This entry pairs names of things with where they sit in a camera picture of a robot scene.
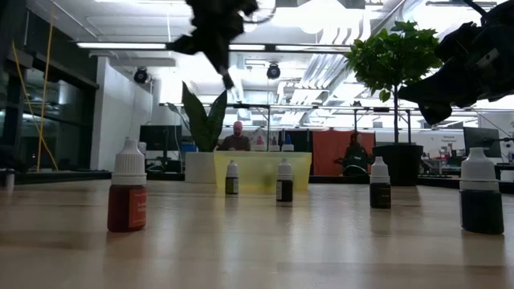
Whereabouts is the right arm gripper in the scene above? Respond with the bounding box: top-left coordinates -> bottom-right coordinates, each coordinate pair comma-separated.
399,0 -> 514,125

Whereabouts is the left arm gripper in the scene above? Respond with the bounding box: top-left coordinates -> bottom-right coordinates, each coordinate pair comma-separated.
166,0 -> 258,90

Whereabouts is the small bottle with green label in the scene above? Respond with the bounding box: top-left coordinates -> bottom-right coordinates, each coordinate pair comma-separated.
225,159 -> 239,196

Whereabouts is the small black bottle white label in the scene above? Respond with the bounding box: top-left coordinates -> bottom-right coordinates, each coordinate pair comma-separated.
275,157 -> 294,202

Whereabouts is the small dark food coloring bottle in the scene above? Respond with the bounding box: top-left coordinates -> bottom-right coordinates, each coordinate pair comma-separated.
369,156 -> 392,210
459,146 -> 505,235

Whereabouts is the small red bottle orange label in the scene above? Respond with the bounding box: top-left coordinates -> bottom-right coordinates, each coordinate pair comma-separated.
107,136 -> 148,233

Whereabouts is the long ceiling light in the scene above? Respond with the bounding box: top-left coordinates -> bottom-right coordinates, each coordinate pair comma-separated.
75,42 -> 167,51
230,43 -> 267,52

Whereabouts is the green snake plant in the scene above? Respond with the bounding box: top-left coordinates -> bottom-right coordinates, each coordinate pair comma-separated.
166,81 -> 229,153

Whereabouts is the leafy green small tree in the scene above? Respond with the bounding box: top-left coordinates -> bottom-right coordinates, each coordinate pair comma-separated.
344,19 -> 445,145

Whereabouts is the person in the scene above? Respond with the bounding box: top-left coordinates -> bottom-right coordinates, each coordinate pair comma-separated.
336,131 -> 375,177
216,120 -> 252,153

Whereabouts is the black computer monitor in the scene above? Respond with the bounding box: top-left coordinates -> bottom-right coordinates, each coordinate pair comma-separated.
139,124 -> 183,152
463,127 -> 502,158

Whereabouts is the white plant pot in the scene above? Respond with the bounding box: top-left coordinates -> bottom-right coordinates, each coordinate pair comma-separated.
184,151 -> 217,184

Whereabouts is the black plant pot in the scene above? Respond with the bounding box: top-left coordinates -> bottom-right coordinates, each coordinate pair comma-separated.
371,143 -> 425,187

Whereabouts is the yellow translucent plastic bin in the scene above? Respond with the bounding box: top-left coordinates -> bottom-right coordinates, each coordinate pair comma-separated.
213,150 -> 312,189

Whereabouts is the orange partition panel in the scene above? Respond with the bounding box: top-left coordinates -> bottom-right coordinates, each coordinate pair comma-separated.
312,130 -> 377,177

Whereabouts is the yellow extension cord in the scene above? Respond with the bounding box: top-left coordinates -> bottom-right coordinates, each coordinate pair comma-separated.
11,39 -> 59,170
35,7 -> 55,170

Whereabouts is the black aluminium frame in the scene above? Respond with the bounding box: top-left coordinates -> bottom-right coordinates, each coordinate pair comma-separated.
0,168 -> 514,189

